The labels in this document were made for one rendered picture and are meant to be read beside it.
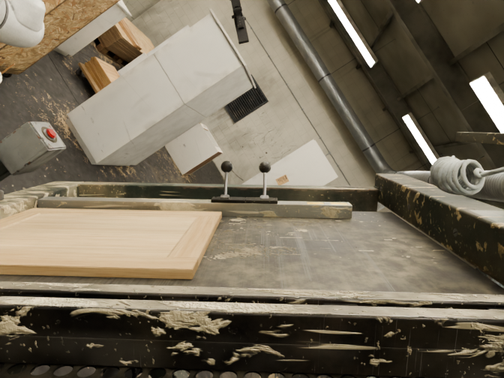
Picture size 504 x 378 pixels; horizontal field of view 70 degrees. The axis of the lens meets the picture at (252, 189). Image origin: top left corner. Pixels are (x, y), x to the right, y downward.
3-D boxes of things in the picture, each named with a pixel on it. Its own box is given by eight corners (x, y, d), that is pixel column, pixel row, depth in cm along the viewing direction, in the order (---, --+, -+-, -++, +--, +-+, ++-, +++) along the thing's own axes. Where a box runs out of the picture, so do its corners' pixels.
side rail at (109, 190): (87, 209, 141) (85, 181, 139) (372, 214, 138) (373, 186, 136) (79, 213, 135) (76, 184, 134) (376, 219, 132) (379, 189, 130)
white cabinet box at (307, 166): (195, 215, 551) (311, 142, 526) (215, 247, 550) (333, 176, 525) (183, 220, 491) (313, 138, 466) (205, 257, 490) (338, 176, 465)
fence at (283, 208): (47, 208, 116) (46, 196, 115) (348, 214, 113) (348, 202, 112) (37, 212, 111) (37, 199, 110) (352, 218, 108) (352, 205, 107)
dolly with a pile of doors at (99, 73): (97, 79, 498) (115, 67, 494) (116, 111, 497) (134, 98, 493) (70, 66, 437) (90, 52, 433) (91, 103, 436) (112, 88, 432)
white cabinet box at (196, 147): (173, 147, 656) (205, 125, 647) (190, 175, 655) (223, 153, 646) (164, 145, 611) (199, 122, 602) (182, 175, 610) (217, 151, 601)
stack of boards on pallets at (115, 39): (133, 50, 821) (149, 38, 816) (157, 88, 819) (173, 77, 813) (66, -2, 577) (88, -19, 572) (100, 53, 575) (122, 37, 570)
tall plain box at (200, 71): (106, 127, 435) (229, 43, 414) (133, 169, 434) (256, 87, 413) (58, 115, 346) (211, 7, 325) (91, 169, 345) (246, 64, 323)
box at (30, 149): (12, 146, 138) (49, 121, 136) (31, 172, 140) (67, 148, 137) (-11, 148, 126) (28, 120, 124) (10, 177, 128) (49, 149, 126)
